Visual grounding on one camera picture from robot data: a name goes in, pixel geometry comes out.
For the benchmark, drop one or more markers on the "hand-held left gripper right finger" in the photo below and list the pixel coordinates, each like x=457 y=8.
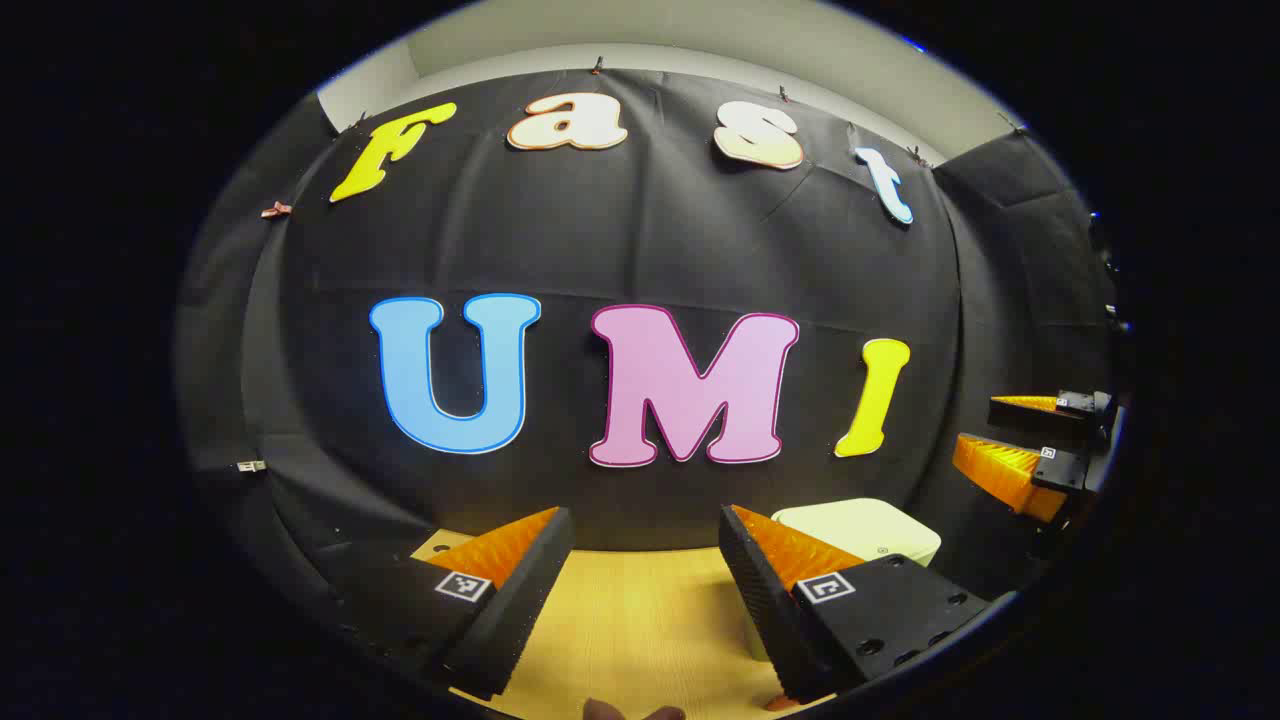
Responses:
x=760 y=600

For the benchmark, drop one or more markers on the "wooden desktop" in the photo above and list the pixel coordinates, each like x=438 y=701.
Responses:
x=630 y=620

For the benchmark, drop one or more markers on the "black backdrop cloth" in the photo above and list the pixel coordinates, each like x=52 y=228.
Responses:
x=640 y=250

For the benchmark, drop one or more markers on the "reddish cloth clip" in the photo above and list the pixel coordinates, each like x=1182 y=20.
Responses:
x=275 y=210

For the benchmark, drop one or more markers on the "pale green garbage bin lid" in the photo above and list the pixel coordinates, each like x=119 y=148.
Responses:
x=860 y=525

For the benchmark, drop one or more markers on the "pale green desktop garbage bin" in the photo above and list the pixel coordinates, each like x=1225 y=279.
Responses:
x=757 y=635

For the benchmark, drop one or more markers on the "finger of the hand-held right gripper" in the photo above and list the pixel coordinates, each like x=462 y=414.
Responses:
x=1040 y=415
x=1010 y=475

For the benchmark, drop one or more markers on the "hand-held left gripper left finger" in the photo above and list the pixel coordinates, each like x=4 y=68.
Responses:
x=520 y=600

